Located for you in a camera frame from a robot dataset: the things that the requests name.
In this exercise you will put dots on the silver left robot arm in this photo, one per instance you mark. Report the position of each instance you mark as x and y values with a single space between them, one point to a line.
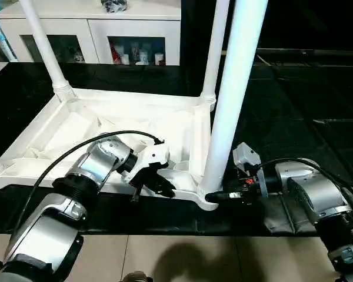
53 223

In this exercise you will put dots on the grey curtain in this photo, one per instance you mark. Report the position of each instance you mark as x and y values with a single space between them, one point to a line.
0 35

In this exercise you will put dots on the black metal bar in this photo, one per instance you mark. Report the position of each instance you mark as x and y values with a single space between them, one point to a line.
312 53

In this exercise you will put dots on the white plastic children's table top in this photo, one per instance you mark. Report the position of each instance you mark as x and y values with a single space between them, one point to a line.
106 123

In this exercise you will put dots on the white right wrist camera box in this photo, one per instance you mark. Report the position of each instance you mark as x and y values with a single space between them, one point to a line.
246 155

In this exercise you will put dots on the black work mat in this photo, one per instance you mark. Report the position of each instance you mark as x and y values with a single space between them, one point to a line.
270 123

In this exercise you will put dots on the white glass-door cabinet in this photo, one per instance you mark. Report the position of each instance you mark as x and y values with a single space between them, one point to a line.
76 29

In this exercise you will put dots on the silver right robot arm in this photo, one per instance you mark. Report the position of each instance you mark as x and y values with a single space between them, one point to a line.
317 200

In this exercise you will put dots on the dark object on cabinet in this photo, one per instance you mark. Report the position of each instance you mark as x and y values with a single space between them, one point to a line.
114 5

